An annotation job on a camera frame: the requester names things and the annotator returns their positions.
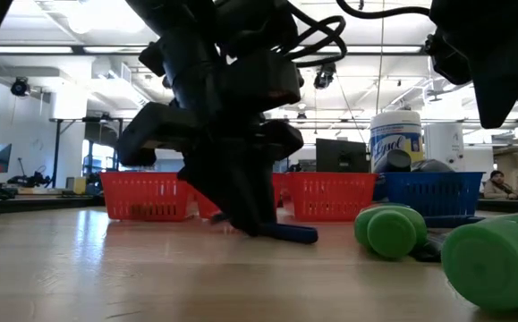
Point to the person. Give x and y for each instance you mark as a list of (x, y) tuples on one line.
[(498, 185)]

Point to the blue plastic slotted basket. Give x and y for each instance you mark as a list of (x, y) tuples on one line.
[(433, 194)]

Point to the white cylindrical tank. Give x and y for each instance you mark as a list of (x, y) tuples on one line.
[(444, 143)]

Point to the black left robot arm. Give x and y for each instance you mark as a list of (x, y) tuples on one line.
[(173, 13)]

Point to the dark rectangular toiletry packet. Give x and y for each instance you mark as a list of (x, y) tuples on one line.
[(428, 251)]

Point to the yellow box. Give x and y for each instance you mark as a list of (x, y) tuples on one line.
[(78, 185)]

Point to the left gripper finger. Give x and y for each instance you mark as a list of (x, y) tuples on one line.
[(216, 197), (256, 201)]

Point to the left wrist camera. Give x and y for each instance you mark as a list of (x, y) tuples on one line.
[(258, 80)]

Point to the black ceiling spotlight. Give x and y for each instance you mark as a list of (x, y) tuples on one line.
[(325, 73), (19, 87)]

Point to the dark blue toothbrush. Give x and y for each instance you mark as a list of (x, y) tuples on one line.
[(290, 233)]

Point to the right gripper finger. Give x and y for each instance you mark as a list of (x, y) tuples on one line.
[(500, 89)]

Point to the green plastic travel bottle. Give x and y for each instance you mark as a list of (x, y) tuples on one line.
[(495, 264), (390, 232)]

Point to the Lysol wipes canister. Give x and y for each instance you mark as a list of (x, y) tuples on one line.
[(397, 134)]

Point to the black computer monitor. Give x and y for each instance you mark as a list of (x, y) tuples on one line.
[(341, 156)]

